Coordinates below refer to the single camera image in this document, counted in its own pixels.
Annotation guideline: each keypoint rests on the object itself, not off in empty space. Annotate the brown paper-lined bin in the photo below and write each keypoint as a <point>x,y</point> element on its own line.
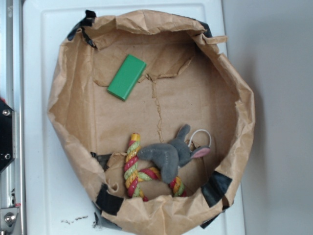
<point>187,80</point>

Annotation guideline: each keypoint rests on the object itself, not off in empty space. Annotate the green rectangular block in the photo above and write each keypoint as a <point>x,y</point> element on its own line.
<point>126,77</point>

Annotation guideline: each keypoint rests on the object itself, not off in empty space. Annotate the grey plush mouse toy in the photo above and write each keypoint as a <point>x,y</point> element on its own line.
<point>169,157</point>

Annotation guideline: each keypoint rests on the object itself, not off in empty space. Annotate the silver corner bracket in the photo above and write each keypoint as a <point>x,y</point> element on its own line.
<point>10,221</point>

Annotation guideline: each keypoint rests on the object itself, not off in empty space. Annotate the black mounting plate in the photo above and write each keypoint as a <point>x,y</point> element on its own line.
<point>7,139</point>

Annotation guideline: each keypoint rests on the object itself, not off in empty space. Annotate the aluminium frame rail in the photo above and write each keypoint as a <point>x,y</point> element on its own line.
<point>12,193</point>

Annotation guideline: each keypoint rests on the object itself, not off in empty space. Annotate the red yellow green rope toy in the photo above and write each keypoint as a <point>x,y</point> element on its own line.
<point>132,175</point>

